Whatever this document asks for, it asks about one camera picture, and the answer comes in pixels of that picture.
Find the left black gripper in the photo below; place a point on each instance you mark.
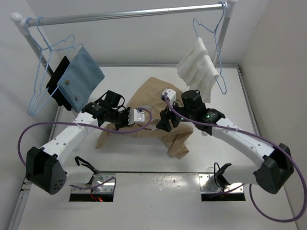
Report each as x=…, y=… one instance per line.
x=126, y=111

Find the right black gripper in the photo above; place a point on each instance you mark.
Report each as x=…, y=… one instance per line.
x=166, y=115

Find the beige t shirt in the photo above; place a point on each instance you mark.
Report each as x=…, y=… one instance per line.
x=149, y=96

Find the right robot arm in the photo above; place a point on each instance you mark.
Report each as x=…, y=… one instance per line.
x=271, y=168

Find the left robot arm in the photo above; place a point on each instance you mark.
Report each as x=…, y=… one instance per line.
x=45, y=165

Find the blue hanger far left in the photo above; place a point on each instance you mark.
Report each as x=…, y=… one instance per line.
x=45, y=53

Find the blue hanger holding towel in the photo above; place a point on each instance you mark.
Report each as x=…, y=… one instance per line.
x=217, y=48

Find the blue hanger holding denim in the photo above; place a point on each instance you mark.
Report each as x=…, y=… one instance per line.
x=52, y=83

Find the white fluffy towel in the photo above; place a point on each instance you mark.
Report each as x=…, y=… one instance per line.
x=197, y=70

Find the blue denim cloth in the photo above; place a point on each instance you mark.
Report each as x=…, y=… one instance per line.
x=79, y=80

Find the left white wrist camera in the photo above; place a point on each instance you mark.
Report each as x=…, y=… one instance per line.
x=136, y=117

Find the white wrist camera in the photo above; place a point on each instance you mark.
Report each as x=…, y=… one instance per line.
x=136, y=117
x=170, y=94

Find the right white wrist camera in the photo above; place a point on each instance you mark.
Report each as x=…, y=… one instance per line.
x=170, y=94

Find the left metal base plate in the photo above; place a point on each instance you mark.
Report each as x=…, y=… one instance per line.
x=102, y=184

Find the metal base plate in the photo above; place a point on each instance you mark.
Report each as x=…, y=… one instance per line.
x=102, y=184
x=208, y=186

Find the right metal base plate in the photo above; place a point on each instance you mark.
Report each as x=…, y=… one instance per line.
x=208, y=186

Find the white clothes rack frame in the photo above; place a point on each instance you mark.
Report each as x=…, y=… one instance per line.
x=19, y=21

